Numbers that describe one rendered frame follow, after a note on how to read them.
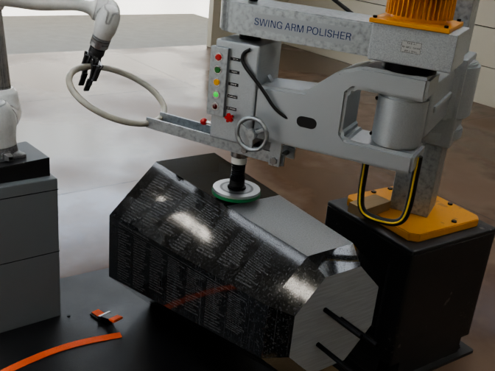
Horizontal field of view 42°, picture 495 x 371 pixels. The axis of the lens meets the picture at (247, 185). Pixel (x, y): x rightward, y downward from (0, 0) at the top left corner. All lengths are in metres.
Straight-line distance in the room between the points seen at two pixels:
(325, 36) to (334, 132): 0.37
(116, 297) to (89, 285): 0.20
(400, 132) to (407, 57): 0.28
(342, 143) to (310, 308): 0.65
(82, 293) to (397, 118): 2.12
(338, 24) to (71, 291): 2.19
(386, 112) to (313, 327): 0.87
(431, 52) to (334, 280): 0.92
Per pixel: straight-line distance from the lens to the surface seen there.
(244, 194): 2.84
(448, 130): 3.08
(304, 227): 2.74
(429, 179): 3.19
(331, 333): 2.71
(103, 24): 3.14
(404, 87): 2.43
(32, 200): 3.27
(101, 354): 3.35
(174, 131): 2.92
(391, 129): 2.48
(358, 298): 2.72
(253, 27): 2.59
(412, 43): 2.37
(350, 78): 2.48
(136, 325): 3.54
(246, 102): 2.65
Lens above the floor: 2.04
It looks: 22 degrees down
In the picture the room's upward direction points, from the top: 6 degrees clockwise
